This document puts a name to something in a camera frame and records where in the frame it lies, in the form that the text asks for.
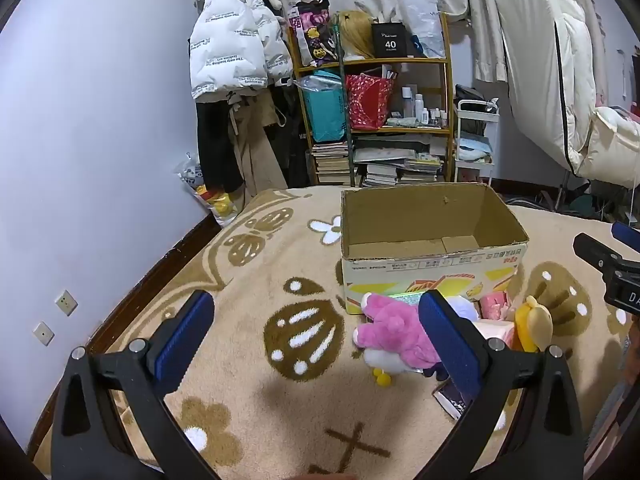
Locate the black hanging garment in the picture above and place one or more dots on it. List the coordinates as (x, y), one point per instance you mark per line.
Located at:
(215, 145)

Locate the beige patterned rug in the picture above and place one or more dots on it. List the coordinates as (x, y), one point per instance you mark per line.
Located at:
(280, 410)

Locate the blond wig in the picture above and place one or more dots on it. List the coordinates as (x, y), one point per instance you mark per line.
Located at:
(355, 35)

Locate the white plastic bag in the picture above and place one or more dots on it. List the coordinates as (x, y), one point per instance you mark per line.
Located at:
(422, 15)

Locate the cardboard box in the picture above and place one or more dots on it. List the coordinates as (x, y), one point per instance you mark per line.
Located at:
(430, 220)

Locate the red bag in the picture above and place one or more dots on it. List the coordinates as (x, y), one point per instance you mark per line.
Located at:
(367, 102)

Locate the peach plush toy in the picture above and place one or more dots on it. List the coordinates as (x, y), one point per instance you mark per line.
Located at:
(497, 334)

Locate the pink plush toy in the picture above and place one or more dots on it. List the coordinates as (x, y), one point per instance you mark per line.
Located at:
(395, 330)

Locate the white puffer jacket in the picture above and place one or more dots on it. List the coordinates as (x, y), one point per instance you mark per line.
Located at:
(230, 45)

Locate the group of toiletry bottles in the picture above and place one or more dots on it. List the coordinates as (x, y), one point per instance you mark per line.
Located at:
(420, 107)

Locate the black tissue pack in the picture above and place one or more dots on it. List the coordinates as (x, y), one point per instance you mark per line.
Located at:
(450, 400)

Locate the yellow wooden shelf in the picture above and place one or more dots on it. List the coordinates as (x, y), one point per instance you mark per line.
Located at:
(395, 61)

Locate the black box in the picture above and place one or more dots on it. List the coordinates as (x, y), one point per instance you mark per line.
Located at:
(390, 42)

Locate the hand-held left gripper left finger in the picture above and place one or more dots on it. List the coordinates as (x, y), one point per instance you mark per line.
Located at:
(182, 342)

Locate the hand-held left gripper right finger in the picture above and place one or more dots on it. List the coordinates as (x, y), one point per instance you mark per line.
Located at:
(447, 342)

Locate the yellow plush toy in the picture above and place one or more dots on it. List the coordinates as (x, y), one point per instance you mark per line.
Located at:
(532, 325)

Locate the clear plastic bag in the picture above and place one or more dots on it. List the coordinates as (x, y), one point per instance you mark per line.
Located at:
(215, 202)

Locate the patterned printed bag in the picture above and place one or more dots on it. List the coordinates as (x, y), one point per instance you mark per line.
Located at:
(315, 35)

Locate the beige hanging garment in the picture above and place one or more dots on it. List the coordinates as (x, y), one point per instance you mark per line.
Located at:
(255, 150)

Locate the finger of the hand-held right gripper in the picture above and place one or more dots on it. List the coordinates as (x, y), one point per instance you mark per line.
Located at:
(627, 234)
(595, 252)

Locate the person's right forearm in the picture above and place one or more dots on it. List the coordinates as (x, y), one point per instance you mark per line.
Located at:
(631, 352)

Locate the white trolley cart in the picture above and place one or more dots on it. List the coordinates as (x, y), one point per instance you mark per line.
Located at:
(477, 110)

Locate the white wall socket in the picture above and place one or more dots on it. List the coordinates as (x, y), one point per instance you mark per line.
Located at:
(43, 333)
(66, 302)

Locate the stack of books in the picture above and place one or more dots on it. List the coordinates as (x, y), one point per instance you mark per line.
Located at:
(390, 172)

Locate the teal bag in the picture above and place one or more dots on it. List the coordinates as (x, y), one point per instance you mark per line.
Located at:
(325, 110)

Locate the green packet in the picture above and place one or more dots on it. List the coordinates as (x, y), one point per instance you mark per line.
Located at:
(407, 299)

